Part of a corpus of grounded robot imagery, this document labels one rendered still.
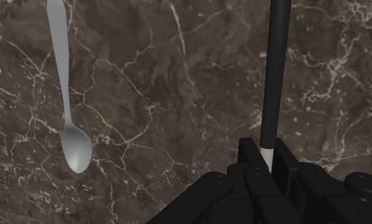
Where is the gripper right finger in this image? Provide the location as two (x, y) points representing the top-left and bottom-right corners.
(271, 137), (372, 224)

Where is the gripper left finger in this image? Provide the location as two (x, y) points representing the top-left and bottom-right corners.
(147, 137), (301, 224)

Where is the black pen with white tip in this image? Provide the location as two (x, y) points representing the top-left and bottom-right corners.
(259, 0), (293, 173)

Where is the grey metal spoon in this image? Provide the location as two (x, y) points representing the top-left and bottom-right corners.
(46, 0), (93, 174)

